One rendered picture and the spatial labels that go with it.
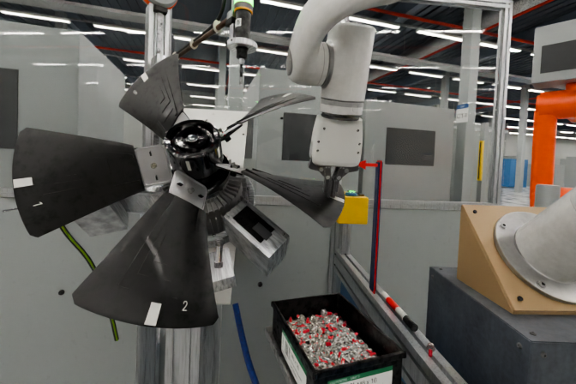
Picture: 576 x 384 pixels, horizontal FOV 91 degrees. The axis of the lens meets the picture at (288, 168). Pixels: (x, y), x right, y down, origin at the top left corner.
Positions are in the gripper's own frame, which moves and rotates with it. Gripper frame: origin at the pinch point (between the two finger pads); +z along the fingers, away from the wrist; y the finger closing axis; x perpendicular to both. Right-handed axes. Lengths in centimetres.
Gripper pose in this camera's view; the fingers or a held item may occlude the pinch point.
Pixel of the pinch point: (330, 186)
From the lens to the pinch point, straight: 62.3
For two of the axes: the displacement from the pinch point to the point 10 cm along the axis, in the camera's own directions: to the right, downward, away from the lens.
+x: 0.7, 3.3, -9.4
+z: -0.7, 9.4, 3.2
